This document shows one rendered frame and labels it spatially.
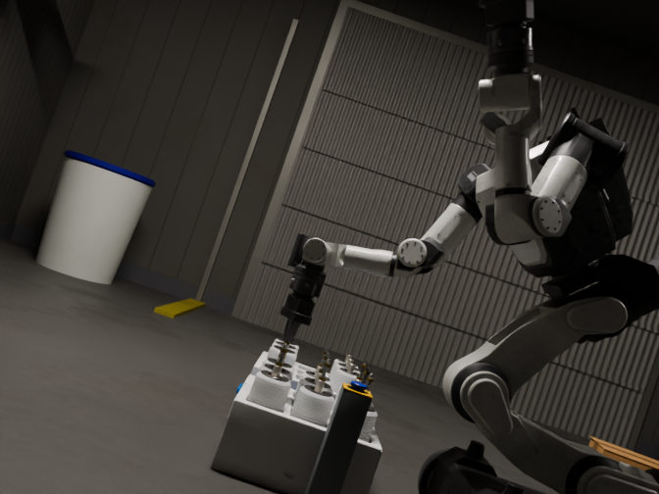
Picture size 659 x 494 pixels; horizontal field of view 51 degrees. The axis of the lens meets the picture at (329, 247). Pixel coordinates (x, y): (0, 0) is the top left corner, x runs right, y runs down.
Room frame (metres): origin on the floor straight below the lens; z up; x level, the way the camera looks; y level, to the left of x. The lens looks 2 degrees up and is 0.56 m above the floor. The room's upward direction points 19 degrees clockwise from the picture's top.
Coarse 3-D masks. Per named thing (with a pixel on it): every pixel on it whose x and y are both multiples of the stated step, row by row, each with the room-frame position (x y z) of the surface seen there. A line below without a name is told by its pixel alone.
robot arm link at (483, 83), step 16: (496, 64) 1.32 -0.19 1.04; (512, 64) 1.30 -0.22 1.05; (528, 64) 1.31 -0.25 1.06; (480, 80) 1.36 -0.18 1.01; (496, 80) 1.33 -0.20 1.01; (512, 80) 1.32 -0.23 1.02; (528, 80) 1.31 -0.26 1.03; (480, 96) 1.34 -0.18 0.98; (496, 96) 1.33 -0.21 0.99; (512, 96) 1.32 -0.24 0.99; (528, 96) 1.32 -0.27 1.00
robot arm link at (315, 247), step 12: (300, 240) 1.89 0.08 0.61; (312, 240) 1.84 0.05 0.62; (300, 252) 1.89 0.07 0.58; (312, 252) 1.84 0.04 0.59; (324, 252) 1.83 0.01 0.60; (288, 264) 1.89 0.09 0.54; (300, 264) 1.88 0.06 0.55; (312, 264) 1.87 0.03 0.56; (324, 264) 1.86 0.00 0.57; (312, 276) 1.86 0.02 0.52; (324, 276) 1.88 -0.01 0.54
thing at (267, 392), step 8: (256, 376) 1.77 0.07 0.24; (264, 376) 1.74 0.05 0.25; (256, 384) 1.75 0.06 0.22; (264, 384) 1.74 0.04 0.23; (272, 384) 1.73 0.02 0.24; (280, 384) 1.74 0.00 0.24; (288, 384) 1.76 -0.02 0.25; (256, 392) 1.75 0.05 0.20; (264, 392) 1.73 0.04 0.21; (272, 392) 1.73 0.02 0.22; (280, 392) 1.74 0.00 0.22; (288, 392) 1.77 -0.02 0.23; (248, 400) 1.76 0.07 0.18; (256, 400) 1.74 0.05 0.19; (264, 400) 1.73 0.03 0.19; (272, 400) 1.73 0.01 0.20; (280, 400) 1.75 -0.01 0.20; (272, 408) 1.74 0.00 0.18; (280, 408) 1.76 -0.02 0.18
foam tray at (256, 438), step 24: (240, 408) 1.70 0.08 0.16; (264, 408) 1.72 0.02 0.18; (288, 408) 1.81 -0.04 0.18; (240, 432) 1.70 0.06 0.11; (264, 432) 1.70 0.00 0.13; (288, 432) 1.70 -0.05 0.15; (312, 432) 1.71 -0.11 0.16; (216, 456) 1.70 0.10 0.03; (240, 456) 1.70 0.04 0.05; (264, 456) 1.70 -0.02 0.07; (288, 456) 1.70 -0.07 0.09; (312, 456) 1.71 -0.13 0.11; (360, 456) 1.71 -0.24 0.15; (264, 480) 1.70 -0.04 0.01; (288, 480) 1.70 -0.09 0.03; (360, 480) 1.71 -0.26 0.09
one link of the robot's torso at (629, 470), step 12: (600, 468) 1.59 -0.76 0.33; (624, 468) 1.73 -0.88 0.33; (636, 468) 1.68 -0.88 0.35; (588, 480) 1.59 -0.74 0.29; (600, 480) 1.58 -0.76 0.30; (612, 480) 1.58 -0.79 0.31; (624, 480) 1.58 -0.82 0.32; (636, 480) 1.59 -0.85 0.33; (648, 480) 1.61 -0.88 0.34; (588, 492) 1.58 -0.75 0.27; (600, 492) 1.58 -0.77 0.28; (612, 492) 1.58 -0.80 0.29; (624, 492) 1.58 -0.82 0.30; (636, 492) 1.58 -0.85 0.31; (648, 492) 1.58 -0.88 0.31
